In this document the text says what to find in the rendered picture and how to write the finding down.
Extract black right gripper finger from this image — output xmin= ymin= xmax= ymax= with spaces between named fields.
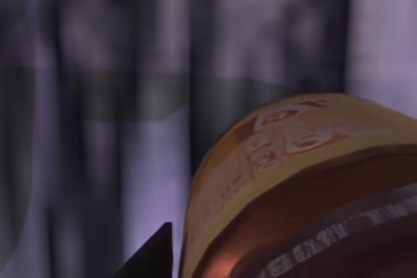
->
xmin=113 ymin=221 xmax=173 ymax=278

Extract yellow and brown food can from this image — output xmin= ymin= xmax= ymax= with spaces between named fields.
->
xmin=179 ymin=92 xmax=417 ymax=278

